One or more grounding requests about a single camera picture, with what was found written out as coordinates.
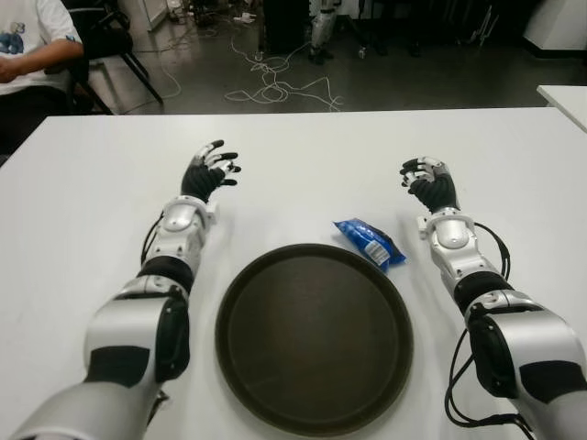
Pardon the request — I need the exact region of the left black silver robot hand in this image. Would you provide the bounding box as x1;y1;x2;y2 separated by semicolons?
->
180;139;241;203

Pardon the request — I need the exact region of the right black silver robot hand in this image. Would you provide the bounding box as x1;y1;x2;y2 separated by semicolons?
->
398;155;461;215

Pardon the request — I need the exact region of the blue Oreo cookie packet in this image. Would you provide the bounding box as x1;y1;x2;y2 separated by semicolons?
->
331;217;408;275

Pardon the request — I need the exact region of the white side table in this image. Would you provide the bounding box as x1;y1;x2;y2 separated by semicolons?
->
536;84;587;137

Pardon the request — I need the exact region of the black chair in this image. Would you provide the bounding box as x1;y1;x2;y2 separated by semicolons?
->
61;0;165;116

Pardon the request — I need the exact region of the white panel board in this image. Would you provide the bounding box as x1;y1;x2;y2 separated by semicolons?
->
141;0;169;32

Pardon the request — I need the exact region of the black cabinet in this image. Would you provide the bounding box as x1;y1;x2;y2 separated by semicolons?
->
259;0;317;55

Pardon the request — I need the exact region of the round dark brown tray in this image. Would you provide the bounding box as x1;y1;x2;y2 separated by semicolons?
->
215;243;415;435

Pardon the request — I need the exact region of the white counter with black base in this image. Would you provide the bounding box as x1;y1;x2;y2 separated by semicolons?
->
522;0;587;60

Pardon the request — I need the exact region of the seated person in white t-shirt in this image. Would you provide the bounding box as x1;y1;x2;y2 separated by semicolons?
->
0;0;86;160

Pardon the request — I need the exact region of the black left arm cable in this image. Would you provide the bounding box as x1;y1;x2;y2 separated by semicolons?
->
139;211;174;430

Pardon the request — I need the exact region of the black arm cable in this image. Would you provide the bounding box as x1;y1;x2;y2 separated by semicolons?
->
444;222;537;435
139;211;174;430

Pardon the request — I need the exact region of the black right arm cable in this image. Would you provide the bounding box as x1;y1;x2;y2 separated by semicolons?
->
444;222;537;435

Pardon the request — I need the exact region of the tangled white floor cable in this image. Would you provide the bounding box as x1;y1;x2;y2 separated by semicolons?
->
155;31;344;113

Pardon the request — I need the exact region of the folded metal frame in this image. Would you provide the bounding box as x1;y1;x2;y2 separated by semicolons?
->
467;2;501;47

